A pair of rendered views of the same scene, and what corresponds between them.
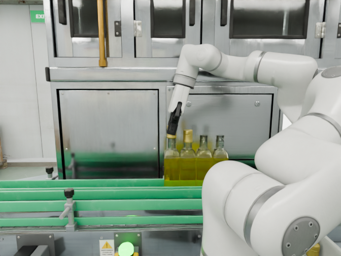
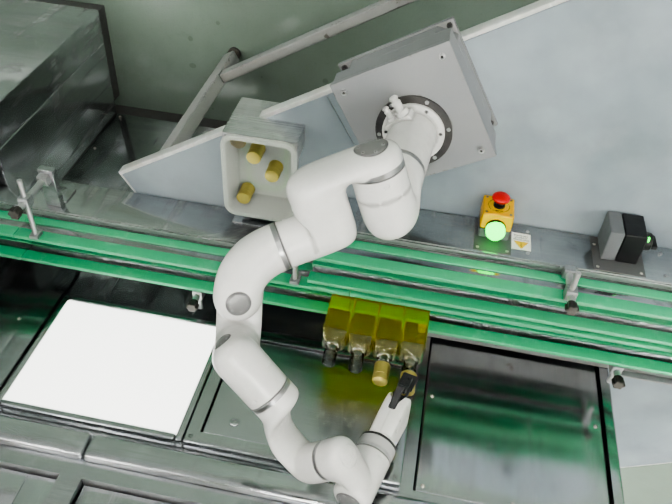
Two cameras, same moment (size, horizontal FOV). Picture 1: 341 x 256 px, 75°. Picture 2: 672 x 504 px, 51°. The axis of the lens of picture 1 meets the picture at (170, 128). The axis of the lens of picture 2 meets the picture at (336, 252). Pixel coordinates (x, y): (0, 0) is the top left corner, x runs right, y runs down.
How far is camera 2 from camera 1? 90 cm
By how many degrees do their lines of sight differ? 39
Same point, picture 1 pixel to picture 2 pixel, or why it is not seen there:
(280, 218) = (385, 158)
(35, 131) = not seen: outside the picture
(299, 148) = (333, 215)
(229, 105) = not seen: hidden behind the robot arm
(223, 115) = (300, 417)
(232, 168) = (391, 218)
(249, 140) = not seen: hidden behind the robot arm
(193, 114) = (355, 429)
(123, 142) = (489, 416)
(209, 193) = (415, 206)
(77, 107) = (574, 491)
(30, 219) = (627, 292)
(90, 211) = (543, 285)
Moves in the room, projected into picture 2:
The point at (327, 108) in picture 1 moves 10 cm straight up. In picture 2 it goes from (272, 259) to (256, 302)
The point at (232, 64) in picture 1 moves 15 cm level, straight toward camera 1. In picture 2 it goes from (291, 448) to (316, 407)
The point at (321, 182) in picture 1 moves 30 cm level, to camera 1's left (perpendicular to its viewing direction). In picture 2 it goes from (345, 174) to (534, 208)
